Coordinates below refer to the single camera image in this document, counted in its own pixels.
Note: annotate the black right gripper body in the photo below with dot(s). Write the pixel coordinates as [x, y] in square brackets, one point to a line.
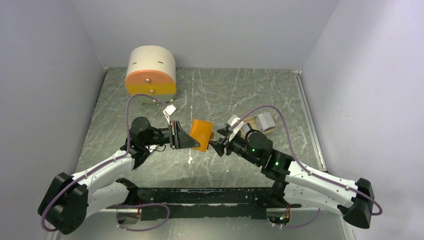
[233, 145]

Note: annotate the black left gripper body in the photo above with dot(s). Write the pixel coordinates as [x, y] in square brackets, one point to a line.
[172, 130]

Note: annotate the orange blue card holder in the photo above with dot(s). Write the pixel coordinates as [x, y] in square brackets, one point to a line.
[202, 132]

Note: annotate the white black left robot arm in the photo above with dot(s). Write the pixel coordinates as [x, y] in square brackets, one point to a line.
[70, 199]

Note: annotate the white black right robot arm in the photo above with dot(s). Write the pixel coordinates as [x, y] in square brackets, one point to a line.
[297, 183]

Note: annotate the stack of grey cards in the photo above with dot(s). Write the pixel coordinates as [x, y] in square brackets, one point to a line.
[266, 121]

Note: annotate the beige oval tray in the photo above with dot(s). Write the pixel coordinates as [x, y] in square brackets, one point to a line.
[250, 124]

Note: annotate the beige orange drawer cabinet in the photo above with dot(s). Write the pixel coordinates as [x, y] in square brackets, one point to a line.
[152, 71]

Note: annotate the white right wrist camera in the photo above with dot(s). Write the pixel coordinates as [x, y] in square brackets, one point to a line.
[235, 125]

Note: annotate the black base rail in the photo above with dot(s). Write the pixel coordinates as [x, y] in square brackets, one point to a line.
[209, 202]

